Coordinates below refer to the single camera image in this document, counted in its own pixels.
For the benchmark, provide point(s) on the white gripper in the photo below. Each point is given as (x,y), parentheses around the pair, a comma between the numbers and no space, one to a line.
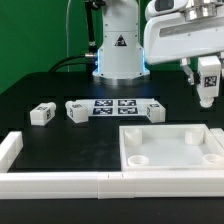
(170,37)

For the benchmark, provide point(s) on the white square tabletop tray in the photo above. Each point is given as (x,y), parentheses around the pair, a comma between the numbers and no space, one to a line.
(169,147)

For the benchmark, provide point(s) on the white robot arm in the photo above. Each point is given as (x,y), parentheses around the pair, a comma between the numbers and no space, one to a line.
(121,58)

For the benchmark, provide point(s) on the fiducial marker sheet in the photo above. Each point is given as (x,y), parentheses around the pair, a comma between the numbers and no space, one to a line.
(116,107)

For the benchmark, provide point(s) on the white U-shaped fence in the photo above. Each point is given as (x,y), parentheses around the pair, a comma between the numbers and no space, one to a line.
(120,184)

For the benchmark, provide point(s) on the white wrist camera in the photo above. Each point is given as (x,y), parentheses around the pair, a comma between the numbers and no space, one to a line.
(160,7)

